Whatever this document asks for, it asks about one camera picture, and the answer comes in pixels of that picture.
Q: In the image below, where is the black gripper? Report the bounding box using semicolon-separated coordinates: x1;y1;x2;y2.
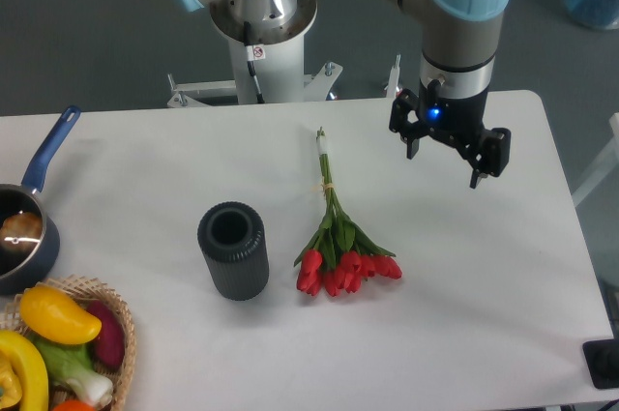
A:
389;79;512;189

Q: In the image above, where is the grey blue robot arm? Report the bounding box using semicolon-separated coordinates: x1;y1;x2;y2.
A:
178;0;511;183

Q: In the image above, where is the red tulip bouquet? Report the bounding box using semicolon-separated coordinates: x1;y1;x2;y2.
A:
294;129;402;297

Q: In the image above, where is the dark grey ribbed vase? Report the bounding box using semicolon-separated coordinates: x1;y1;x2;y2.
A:
197;201;270;301

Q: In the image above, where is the black device at edge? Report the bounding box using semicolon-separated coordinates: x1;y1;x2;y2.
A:
582;338;618;390

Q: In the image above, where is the woven wicker basket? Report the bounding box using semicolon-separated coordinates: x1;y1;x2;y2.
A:
1;275;136;410

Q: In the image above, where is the dark red toy beet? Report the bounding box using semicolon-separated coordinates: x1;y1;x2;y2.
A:
87;300;125;370

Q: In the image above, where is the yellow toy mango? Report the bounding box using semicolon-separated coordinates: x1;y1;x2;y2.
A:
19;285;102;345

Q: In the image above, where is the green white toy leek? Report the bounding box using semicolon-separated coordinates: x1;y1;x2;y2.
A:
33;336;114;410

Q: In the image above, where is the orange toy fruit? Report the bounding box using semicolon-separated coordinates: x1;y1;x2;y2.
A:
52;399;96;411

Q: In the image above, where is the yellow toy bell pepper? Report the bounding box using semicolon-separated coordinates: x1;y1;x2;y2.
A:
1;330;49;411

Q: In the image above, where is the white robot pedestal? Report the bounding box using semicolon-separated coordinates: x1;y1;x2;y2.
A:
167;0;343;107

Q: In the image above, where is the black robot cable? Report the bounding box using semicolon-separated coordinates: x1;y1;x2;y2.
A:
243;20;266;104

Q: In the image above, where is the blue handled saucepan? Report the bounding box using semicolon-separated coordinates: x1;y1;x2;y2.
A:
1;105;81;296

